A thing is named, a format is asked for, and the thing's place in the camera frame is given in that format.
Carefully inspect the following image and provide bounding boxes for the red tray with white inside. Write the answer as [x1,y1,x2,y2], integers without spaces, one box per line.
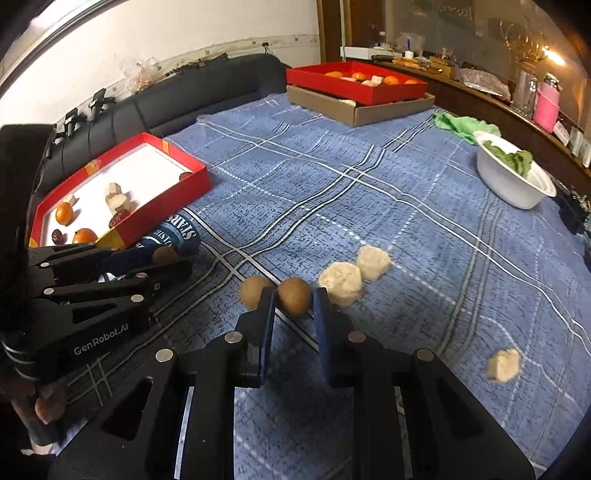
[29,133,211,249]

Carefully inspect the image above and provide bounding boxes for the brown kiwi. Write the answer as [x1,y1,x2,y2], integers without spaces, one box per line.
[239,275,273,310]
[277,277,311,318]
[151,246,180,265]

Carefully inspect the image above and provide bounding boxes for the blue plaid tablecloth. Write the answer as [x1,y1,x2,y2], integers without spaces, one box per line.
[67,95,590,475]

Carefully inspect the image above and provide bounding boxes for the pink cup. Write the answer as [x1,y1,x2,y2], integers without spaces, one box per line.
[533,73,560,133]

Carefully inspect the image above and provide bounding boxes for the black sofa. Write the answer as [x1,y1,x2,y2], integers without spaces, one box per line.
[0,52,293,222]

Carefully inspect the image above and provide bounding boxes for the person's left hand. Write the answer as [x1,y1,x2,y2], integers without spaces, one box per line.
[1,375,67,425]

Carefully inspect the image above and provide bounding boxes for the wooden sideboard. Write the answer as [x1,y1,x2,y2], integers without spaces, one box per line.
[377,62,591,196]

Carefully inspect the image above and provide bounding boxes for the brown cardboard box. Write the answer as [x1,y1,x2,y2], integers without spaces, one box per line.
[287,85,435,127]

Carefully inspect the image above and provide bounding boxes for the white bowl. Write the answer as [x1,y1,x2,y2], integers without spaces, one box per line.
[475,131,557,210]

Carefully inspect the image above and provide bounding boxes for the green cloth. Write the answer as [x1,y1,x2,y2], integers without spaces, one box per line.
[433,112,501,145]

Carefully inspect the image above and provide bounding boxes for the orange tangerine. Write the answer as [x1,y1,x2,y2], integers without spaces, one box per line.
[72,228,98,244]
[55,202,74,226]

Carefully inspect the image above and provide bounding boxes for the black device on table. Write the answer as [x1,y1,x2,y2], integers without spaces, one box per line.
[557,191,590,235]

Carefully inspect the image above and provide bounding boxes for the far red tray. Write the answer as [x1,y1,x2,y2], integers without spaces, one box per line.
[286,61,428,106]

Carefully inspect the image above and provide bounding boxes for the green leaves in bowl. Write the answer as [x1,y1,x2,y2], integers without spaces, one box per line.
[484,140,533,178]

